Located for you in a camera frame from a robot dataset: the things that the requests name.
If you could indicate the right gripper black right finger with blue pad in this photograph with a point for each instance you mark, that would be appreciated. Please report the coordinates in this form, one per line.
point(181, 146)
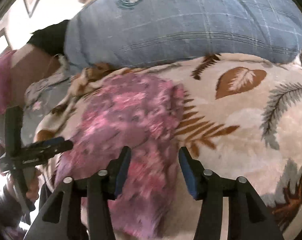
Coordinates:
point(249, 217)

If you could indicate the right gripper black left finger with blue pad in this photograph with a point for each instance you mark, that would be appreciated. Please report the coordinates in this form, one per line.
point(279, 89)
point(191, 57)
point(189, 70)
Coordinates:
point(60, 216)

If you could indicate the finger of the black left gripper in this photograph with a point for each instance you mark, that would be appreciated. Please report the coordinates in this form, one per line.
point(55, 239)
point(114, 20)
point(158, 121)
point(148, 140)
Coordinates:
point(40, 152)

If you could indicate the pink floral small garment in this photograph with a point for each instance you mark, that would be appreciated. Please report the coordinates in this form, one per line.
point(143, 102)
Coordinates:
point(141, 111)

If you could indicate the person's left hand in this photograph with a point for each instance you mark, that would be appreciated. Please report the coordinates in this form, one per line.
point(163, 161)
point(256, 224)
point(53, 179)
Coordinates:
point(33, 186)

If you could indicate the beige leaf pattern blanket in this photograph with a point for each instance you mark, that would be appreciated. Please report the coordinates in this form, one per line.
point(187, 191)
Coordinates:
point(242, 116)

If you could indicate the blue plaid pillow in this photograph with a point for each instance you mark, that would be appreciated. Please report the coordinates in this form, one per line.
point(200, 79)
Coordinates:
point(144, 33)

